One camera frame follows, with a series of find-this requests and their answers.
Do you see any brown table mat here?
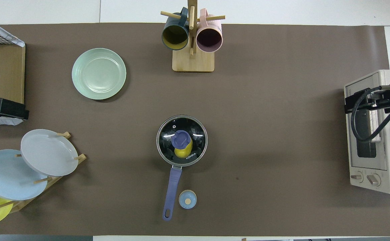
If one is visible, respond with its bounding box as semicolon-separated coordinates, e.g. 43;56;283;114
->
0;23;390;236

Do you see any light blue plate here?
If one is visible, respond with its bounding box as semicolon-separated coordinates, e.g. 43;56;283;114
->
0;149;48;201

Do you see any mint green plate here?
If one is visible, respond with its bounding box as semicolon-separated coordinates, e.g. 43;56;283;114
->
72;48;127;100

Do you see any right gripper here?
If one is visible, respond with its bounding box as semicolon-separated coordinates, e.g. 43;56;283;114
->
345;85;390;113

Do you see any wooden shelf with wire basket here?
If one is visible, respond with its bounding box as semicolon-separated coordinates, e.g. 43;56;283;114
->
0;25;26;104

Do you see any yellow potato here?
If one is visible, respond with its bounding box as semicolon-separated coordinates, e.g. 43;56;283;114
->
174;141;193;159

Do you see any grey plate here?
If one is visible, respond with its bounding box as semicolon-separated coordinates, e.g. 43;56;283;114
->
20;129;79;177

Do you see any pink mug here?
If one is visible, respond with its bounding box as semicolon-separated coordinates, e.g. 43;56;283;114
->
196;8;223;53

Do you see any glass pot lid purple knob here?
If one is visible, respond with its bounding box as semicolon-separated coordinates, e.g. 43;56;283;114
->
157;115;208;167

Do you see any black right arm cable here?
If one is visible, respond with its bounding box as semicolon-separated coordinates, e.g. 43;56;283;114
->
351;86;390;143

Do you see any dark pot with purple handle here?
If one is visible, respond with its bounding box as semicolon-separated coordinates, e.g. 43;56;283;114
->
156;115;208;221

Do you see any wooden mug rack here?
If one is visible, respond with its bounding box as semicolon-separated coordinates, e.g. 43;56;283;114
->
161;0;225;73

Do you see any wooden plate rack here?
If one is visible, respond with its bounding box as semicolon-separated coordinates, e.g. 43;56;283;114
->
0;132;87;215

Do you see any dark teal mug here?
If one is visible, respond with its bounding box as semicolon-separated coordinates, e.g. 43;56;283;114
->
162;7;190;51

